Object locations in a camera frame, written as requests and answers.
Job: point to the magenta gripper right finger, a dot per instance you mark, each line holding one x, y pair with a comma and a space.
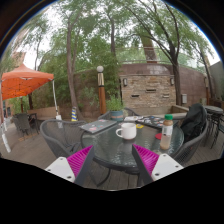
152, 166

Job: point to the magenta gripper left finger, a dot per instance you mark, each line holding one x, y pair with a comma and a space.
75, 167

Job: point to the red coaster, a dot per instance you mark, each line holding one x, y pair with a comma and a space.
158, 136

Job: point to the dark mesh chair left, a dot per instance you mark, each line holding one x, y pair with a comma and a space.
62, 137

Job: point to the white ceramic mug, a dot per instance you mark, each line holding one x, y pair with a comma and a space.
127, 131

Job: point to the yellow small object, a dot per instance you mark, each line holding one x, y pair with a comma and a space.
139, 126

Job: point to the round glass patio table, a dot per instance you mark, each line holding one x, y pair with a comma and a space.
115, 153

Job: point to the dark patterned board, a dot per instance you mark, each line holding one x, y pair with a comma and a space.
151, 121

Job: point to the dark mesh chair right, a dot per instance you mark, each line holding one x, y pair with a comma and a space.
188, 149

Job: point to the plastic bottle green cap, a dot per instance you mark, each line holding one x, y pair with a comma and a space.
167, 130

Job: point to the grey laptop with stickers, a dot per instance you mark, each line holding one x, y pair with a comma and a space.
97, 126

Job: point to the blue yellow striped cone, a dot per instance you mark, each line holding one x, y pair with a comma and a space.
74, 117

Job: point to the black jacket on chair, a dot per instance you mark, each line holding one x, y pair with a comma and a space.
194, 122

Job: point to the potted green plant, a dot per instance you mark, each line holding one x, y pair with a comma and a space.
114, 104

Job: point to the dark chair far left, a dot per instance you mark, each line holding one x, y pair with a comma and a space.
22, 123

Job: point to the black table far right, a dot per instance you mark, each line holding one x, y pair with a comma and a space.
216, 118

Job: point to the orange canopy tent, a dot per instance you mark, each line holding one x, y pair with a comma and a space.
22, 81

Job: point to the wooden lamp post globe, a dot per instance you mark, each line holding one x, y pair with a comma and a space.
101, 88

